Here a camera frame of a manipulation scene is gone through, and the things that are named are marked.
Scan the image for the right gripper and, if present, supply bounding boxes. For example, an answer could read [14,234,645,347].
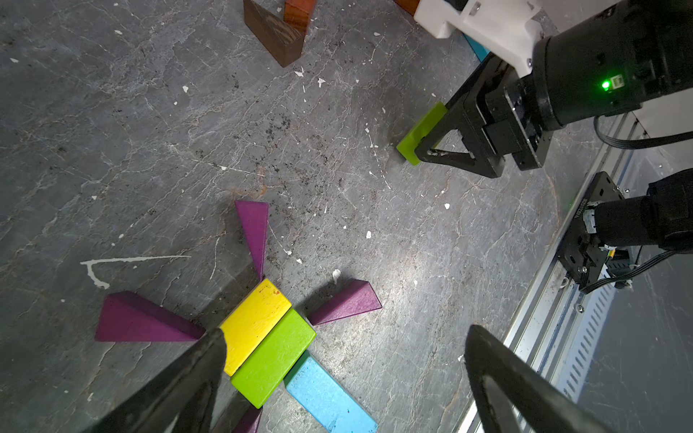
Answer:
[415,54,552,179]

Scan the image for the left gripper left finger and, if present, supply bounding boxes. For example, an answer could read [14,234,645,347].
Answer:
[86,328,227,432]

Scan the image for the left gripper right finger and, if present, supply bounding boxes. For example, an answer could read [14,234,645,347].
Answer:
[465,325,611,432]

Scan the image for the purple wedge block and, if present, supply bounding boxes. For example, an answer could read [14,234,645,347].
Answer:
[232,406,263,433]
[308,280,383,326]
[235,200,269,281]
[95,292,206,343]

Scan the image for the green rectangular block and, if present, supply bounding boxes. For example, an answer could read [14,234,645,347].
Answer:
[230,309,316,409]

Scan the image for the light green block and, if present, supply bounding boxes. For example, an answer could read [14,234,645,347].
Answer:
[396,102,448,166]

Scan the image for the yellow rectangular block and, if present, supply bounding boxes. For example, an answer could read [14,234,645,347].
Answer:
[218,279,292,376]

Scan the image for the light blue block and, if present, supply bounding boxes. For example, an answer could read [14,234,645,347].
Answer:
[284,351,378,433]

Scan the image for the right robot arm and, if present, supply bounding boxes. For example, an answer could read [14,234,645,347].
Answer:
[399,1,692,179]

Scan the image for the teal flat block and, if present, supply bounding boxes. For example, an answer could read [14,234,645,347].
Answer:
[464,34,490,62]

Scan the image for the orange brown wedge block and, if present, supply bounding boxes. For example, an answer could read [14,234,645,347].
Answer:
[395,0,420,16]

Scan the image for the reddish brown wedge block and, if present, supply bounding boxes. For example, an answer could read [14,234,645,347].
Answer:
[283,0,317,35]

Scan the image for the dark brown wedge block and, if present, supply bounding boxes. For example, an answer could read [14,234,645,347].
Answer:
[243,0,304,68]

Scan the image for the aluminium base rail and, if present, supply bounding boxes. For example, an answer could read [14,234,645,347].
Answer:
[457,113,656,433]

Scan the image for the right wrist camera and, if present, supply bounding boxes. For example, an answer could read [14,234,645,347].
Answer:
[413,0,621,79]

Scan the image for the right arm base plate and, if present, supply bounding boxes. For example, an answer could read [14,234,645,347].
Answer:
[557,171,624,292]

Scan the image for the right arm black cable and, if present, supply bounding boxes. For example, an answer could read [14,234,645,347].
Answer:
[578,113,693,296]

